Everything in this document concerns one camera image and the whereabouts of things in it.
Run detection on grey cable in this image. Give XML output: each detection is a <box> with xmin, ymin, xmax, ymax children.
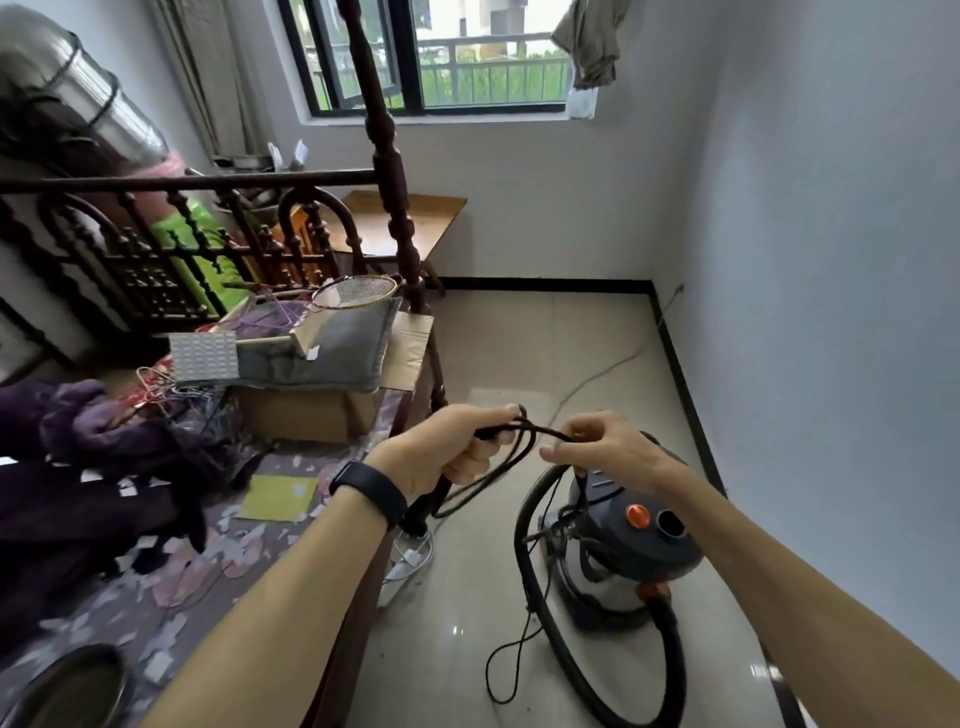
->
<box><xmin>542</xmin><ymin>282</ymin><xmax>686</xmax><ymax>430</ymax></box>

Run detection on scattered white paper scraps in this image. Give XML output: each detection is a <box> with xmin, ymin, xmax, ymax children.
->
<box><xmin>35</xmin><ymin>448</ymin><xmax>340</xmax><ymax>685</ymax></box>

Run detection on white dotted panel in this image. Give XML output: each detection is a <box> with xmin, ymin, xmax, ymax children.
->
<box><xmin>167</xmin><ymin>329</ymin><xmax>242</xmax><ymax>385</ymax></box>

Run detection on dark red wooden bed frame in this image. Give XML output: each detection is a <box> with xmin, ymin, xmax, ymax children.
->
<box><xmin>0</xmin><ymin>0</ymin><xmax>452</xmax><ymax>728</ymax></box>

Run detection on yellow rimmed badminton racket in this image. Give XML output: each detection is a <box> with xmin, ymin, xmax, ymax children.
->
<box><xmin>310</xmin><ymin>273</ymin><xmax>402</xmax><ymax>313</ymax></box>

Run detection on wooden folding table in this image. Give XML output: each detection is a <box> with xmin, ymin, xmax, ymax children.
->
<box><xmin>328</xmin><ymin>188</ymin><xmax>469</xmax><ymax>298</ymax></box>

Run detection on beige curtain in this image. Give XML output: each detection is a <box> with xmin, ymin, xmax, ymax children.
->
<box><xmin>140</xmin><ymin>0</ymin><xmax>280</xmax><ymax>164</ymax></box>

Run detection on long white power strip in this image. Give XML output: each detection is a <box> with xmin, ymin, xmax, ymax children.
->
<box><xmin>377</xmin><ymin>550</ymin><xmax>423</xmax><ymax>610</ymax></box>

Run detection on black baseboard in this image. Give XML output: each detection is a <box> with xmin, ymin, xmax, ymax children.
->
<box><xmin>433</xmin><ymin>276</ymin><xmax>809</xmax><ymax>728</ymax></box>

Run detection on metal wire hangers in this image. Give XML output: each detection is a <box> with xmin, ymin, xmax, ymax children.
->
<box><xmin>133</xmin><ymin>365</ymin><xmax>228</xmax><ymax>423</ymax></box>

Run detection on black power cord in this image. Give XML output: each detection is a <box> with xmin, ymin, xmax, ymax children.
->
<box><xmin>400</xmin><ymin>404</ymin><xmax>595</xmax><ymax>707</ymax></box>

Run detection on steel basin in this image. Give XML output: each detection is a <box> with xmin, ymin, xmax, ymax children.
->
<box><xmin>211</xmin><ymin>152</ymin><xmax>303</xmax><ymax>220</ymax></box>

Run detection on grey vacuum cleaner orange knobs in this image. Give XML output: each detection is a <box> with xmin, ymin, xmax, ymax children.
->
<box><xmin>542</xmin><ymin>430</ymin><xmax>707</xmax><ymax>633</ymax></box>

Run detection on yellow card sheet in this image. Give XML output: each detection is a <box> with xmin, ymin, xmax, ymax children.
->
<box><xmin>237</xmin><ymin>473</ymin><xmax>321</xmax><ymax>525</ymax></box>

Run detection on green plastic stool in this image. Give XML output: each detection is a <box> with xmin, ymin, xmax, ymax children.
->
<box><xmin>148</xmin><ymin>199</ymin><xmax>253</xmax><ymax>318</ymax></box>

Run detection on person's right forearm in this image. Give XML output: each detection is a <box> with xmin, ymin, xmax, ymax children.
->
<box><xmin>652</xmin><ymin>457</ymin><xmax>960</xmax><ymax>728</ymax></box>

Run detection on brown cardboard box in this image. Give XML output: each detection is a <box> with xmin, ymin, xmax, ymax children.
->
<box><xmin>230</xmin><ymin>310</ymin><xmax>437</xmax><ymax>446</ymax></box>

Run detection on black vacuum hose with nozzle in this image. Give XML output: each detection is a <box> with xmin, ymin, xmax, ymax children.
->
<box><xmin>512</xmin><ymin>462</ymin><xmax>689</xmax><ymax>728</ymax></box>

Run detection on person's right hand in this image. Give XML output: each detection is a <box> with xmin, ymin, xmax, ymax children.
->
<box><xmin>539</xmin><ymin>409</ymin><xmax>682</xmax><ymax>497</ymax></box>

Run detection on black smartwatch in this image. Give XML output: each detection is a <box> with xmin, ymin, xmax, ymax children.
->
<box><xmin>328</xmin><ymin>459</ymin><xmax>411</xmax><ymax>532</ymax></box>

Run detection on pink plastic basin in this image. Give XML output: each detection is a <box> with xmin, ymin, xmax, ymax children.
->
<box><xmin>140</xmin><ymin>149</ymin><xmax>190</xmax><ymax>184</ymax></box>

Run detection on silver metal duct pipe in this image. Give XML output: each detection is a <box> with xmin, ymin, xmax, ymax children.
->
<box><xmin>0</xmin><ymin>2</ymin><xmax>172</xmax><ymax>175</ymax></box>

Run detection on grey cushion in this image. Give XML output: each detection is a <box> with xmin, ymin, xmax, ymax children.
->
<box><xmin>235</xmin><ymin>296</ymin><xmax>403</xmax><ymax>396</ymax></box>

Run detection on purple plastic strings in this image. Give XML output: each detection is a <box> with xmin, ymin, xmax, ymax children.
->
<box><xmin>223</xmin><ymin>295</ymin><xmax>310</xmax><ymax>340</ymax></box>

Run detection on grey brown hanging cloth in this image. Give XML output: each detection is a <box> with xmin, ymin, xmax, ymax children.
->
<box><xmin>550</xmin><ymin>0</ymin><xmax>634</xmax><ymax>92</ymax></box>

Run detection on black cloth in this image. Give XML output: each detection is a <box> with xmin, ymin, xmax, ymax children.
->
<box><xmin>0</xmin><ymin>377</ymin><xmax>265</xmax><ymax>655</ymax></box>

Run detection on person's left hand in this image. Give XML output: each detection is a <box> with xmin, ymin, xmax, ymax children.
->
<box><xmin>363</xmin><ymin>402</ymin><xmax>531</xmax><ymax>506</ymax></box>

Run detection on black framed window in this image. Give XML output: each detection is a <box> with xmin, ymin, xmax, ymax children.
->
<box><xmin>276</xmin><ymin>0</ymin><xmax>584</xmax><ymax>121</ymax></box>

